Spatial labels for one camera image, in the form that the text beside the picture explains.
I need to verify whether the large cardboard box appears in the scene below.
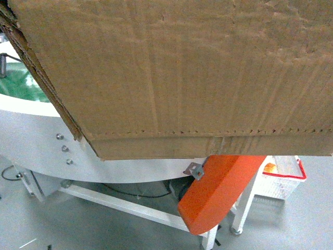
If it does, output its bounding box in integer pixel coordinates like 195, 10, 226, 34
1, 1, 332, 160

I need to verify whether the white wire basket red rim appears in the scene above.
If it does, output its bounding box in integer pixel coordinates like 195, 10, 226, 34
255, 155, 307, 200

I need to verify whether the white conveyor support frame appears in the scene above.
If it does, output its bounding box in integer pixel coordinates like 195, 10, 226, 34
17, 158, 263, 249

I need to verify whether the orange curved conveyor guard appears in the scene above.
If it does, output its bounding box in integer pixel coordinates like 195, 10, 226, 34
177, 155, 266, 235

